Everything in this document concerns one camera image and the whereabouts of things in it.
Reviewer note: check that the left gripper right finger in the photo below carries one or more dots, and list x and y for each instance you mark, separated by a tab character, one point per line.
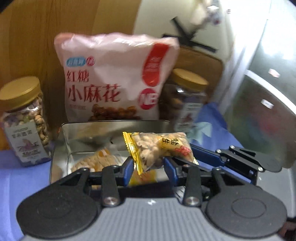
177	168

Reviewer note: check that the blue printed tablecloth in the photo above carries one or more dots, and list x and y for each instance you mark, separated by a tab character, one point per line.
209	131

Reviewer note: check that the pink twisted dough snack bag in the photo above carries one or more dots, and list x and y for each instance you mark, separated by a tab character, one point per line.
114	76

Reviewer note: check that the wooden headboard panel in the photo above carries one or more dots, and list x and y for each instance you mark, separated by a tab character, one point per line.
28	29

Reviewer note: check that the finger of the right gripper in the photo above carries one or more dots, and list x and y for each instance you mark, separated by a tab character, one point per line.
208	157
248	163

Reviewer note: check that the brown cushioned chair back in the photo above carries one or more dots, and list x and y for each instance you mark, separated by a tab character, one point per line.
202	64

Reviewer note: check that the snack packets inside tin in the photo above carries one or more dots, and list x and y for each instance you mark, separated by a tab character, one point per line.
96	161

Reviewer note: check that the left gold-lid nut jar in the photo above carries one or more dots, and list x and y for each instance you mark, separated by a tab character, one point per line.
24	121

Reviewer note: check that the black metal tin box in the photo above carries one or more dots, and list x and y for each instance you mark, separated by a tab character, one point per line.
78	140

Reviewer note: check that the frosted glass sliding door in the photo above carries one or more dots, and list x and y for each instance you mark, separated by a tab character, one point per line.
262	114

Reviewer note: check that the right gold-lid snack jar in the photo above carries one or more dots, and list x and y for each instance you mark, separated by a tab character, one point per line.
182	98

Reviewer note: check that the yellow peanut snack packet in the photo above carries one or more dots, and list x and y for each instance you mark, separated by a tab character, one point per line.
148	149

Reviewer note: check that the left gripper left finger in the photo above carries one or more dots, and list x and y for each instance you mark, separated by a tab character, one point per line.
113	175

